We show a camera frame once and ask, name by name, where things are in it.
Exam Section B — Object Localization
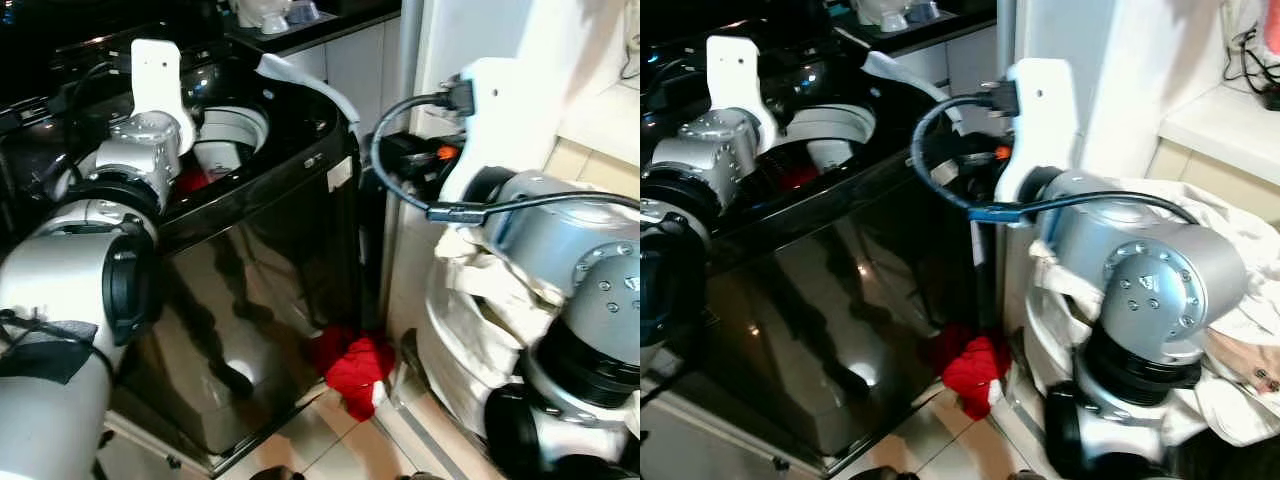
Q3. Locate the beige patterned garment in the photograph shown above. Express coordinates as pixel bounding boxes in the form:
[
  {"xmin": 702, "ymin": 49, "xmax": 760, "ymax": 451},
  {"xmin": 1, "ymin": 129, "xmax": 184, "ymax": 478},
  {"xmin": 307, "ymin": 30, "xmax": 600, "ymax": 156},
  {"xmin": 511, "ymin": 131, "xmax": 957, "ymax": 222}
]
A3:
[{"xmin": 1198, "ymin": 325, "xmax": 1280, "ymax": 403}]

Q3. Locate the white cabinet with dark top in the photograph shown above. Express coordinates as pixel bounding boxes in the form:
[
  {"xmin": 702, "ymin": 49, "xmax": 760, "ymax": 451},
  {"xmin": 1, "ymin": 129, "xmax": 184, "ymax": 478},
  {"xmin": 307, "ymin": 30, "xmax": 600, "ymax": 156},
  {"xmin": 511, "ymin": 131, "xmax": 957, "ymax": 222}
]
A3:
[
  {"xmin": 225, "ymin": 0, "xmax": 409, "ymax": 136},
  {"xmin": 835, "ymin": 0, "xmax": 1001, "ymax": 121}
]

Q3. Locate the red cloth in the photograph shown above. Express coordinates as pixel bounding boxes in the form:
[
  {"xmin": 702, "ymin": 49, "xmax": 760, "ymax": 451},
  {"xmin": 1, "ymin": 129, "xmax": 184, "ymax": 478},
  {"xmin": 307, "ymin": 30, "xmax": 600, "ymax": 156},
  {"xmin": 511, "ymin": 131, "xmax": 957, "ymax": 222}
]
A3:
[
  {"xmin": 305, "ymin": 324, "xmax": 397, "ymax": 422},
  {"xmin": 925, "ymin": 323, "xmax": 1014, "ymax": 422}
]

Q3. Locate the black glossy washing machine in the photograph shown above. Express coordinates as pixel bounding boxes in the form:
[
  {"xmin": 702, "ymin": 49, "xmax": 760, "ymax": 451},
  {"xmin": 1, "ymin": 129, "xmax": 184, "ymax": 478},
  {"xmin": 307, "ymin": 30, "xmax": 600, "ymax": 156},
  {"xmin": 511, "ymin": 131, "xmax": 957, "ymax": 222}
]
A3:
[
  {"xmin": 0, "ymin": 20, "xmax": 367, "ymax": 477},
  {"xmin": 640, "ymin": 20, "xmax": 989, "ymax": 477}
]

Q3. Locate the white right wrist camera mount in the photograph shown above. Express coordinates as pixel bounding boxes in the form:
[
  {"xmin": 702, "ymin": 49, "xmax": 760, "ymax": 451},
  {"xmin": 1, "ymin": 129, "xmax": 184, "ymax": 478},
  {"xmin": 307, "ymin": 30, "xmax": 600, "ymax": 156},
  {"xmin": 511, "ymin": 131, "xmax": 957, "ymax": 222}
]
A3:
[
  {"xmin": 993, "ymin": 57, "xmax": 1078, "ymax": 204},
  {"xmin": 438, "ymin": 57, "xmax": 546, "ymax": 204}
]

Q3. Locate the black cable bundle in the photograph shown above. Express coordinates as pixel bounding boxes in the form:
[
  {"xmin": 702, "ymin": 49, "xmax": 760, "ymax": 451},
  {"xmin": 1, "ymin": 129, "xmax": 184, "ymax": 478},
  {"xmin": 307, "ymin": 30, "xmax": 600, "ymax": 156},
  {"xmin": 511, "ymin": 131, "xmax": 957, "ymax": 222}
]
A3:
[{"xmin": 1228, "ymin": 22, "xmax": 1280, "ymax": 111}]

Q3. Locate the white washer drum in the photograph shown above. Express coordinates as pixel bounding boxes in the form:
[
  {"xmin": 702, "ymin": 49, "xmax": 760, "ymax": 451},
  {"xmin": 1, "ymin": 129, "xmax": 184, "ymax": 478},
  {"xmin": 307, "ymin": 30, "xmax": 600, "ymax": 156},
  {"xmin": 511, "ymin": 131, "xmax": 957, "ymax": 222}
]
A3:
[
  {"xmin": 194, "ymin": 104, "xmax": 272, "ymax": 177},
  {"xmin": 784, "ymin": 104, "xmax": 867, "ymax": 173}
]

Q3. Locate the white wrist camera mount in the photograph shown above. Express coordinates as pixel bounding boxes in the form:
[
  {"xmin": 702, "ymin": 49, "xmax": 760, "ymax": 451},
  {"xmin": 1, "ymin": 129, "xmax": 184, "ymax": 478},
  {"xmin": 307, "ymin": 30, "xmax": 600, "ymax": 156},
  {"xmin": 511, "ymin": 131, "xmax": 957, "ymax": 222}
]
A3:
[
  {"xmin": 438, "ymin": 57, "xmax": 546, "ymax": 204},
  {"xmin": 705, "ymin": 35, "xmax": 781, "ymax": 151},
  {"xmin": 993, "ymin": 57, "xmax": 1078, "ymax": 204},
  {"xmin": 130, "ymin": 38, "xmax": 199, "ymax": 151}
]

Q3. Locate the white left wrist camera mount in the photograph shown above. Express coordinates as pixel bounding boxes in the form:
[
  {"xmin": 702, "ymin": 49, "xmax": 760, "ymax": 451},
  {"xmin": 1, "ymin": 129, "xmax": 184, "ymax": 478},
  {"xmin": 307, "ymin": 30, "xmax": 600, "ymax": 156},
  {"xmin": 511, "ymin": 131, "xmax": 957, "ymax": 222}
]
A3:
[
  {"xmin": 130, "ymin": 38, "xmax": 199, "ymax": 151},
  {"xmin": 705, "ymin": 35, "xmax": 781, "ymax": 151}
]

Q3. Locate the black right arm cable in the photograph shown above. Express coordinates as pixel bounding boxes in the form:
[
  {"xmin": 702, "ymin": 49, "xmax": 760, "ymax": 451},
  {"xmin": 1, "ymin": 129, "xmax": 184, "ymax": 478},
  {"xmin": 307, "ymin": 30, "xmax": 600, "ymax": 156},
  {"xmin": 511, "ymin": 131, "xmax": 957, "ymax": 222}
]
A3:
[
  {"xmin": 911, "ymin": 80, "xmax": 1203, "ymax": 227},
  {"xmin": 369, "ymin": 80, "xmax": 641, "ymax": 227}
]

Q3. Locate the red garment in drum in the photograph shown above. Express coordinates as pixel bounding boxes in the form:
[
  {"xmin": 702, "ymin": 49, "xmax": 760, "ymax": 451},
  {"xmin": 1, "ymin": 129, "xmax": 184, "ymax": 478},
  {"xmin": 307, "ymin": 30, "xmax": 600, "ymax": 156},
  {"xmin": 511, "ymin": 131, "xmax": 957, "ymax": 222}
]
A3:
[
  {"xmin": 174, "ymin": 165, "xmax": 217, "ymax": 197},
  {"xmin": 775, "ymin": 164, "xmax": 823, "ymax": 192}
]

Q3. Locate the white counter with beige front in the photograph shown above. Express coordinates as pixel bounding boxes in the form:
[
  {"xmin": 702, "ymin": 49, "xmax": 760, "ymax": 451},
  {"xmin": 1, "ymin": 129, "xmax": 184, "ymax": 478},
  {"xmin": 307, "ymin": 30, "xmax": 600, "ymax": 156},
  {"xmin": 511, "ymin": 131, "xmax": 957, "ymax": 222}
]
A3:
[
  {"xmin": 1145, "ymin": 82, "xmax": 1280, "ymax": 226},
  {"xmin": 545, "ymin": 80, "xmax": 641, "ymax": 201}
]

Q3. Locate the white cloth strip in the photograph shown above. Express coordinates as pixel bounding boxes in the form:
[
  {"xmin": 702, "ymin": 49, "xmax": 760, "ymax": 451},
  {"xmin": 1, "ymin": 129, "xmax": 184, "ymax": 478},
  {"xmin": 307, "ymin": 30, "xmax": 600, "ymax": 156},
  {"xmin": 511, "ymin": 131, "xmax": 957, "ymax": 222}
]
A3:
[
  {"xmin": 254, "ymin": 53, "xmax": 363, "ymax": 129},
  {"xmin": 860, "ymin": 50, "xmax": 963, "ymax": 133}
]

